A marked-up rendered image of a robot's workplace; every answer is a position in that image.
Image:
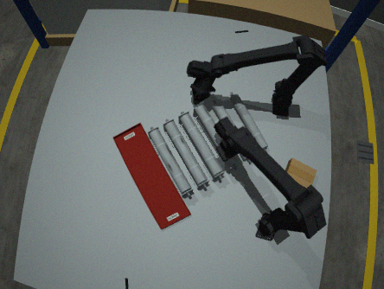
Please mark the brown cardboard box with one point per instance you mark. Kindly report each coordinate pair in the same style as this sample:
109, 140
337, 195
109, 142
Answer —
301, 173

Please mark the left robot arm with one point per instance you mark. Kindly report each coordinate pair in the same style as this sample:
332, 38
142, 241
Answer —
304, 204

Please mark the red scrap tray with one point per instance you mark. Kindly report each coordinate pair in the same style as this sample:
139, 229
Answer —
155, 186

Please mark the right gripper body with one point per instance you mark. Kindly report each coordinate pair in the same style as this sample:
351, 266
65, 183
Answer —
204, 89

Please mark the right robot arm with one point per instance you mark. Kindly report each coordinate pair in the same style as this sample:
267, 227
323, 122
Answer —
284, 89

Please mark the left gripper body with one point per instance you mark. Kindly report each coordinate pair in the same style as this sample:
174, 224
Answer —
225, 154

